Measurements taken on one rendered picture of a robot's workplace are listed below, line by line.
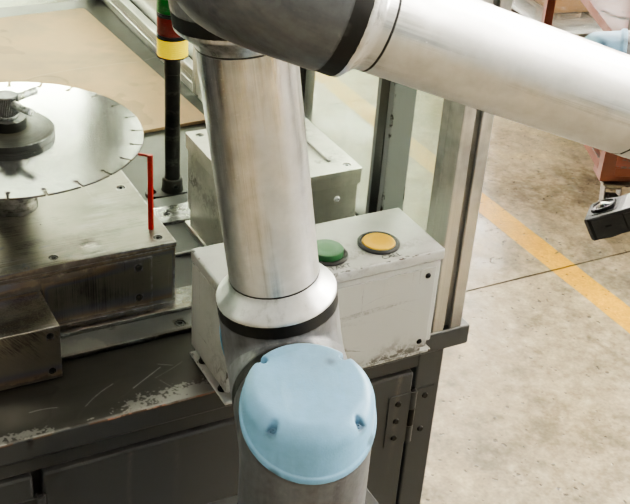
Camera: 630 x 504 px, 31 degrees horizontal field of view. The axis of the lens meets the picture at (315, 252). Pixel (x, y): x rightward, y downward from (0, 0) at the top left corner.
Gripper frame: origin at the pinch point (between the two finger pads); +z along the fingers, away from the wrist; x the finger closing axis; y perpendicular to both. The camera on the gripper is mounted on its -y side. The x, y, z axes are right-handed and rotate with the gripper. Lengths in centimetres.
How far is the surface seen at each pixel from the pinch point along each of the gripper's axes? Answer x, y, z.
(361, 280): -0.5, -32.0, 3.3
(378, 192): 17.2, -36.8, 1.4
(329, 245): 0.1, -36.5, 0.3
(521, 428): 93, -22, 91
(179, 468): -13, -48, 28
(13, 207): -4, -77, 5
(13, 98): -2, -78, -9
